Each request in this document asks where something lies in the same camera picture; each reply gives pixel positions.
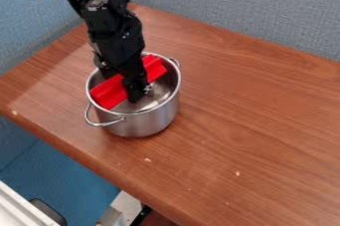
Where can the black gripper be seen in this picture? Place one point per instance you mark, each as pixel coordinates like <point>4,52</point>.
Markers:
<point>117,41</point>

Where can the red rectangular block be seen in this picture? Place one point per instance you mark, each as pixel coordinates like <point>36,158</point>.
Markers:
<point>108,93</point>

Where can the stainless steel pot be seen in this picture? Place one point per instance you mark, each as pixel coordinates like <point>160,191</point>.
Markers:
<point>152,114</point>

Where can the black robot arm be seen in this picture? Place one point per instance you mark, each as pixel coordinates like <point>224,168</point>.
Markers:
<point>113,6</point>

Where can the white device with black part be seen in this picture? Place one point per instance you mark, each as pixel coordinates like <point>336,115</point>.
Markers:
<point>21,212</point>

